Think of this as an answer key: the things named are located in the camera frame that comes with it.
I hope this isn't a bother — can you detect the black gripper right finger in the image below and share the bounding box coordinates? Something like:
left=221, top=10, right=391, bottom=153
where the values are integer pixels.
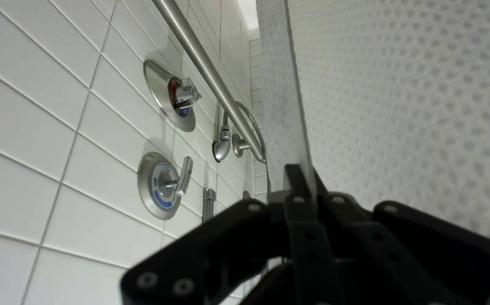
left=310, top=168, right=490, bottom=305

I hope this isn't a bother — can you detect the chrome shower slide bar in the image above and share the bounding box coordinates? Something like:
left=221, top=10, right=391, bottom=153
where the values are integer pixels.
left=201, top=187, right=216, bottom=219

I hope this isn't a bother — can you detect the white dotted shower curtain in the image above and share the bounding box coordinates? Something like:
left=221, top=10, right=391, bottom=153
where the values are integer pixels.
left=254, top=0, right=490, bottom=251

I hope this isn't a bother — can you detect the round chrome valve with lever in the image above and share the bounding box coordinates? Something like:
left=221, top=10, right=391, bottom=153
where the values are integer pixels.
left=135, top=151, right=194, bottom=222

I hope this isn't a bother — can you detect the oval chrome valve red mark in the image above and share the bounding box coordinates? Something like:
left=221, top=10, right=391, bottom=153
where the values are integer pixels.
left=142, top=58, right=203, bottom=134

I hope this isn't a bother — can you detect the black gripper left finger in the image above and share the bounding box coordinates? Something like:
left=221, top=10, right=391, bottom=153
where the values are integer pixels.
left=120, top=163, right=337, bottom=305

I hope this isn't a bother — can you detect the long chrome grab bar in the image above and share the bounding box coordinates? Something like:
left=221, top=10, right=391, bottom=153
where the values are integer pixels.
left=150, top=0, right=267, bottom=165

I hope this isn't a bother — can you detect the small chrome hose outlet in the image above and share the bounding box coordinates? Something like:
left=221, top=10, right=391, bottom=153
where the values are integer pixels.
left=210, top=109, right=233, bottom=165

